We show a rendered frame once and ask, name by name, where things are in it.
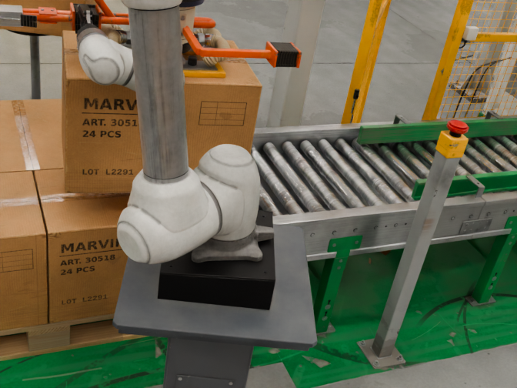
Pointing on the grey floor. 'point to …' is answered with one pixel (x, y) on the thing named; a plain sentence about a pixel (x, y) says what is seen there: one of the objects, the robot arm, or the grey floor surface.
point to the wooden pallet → (59, 337)
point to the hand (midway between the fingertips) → (79, 17)
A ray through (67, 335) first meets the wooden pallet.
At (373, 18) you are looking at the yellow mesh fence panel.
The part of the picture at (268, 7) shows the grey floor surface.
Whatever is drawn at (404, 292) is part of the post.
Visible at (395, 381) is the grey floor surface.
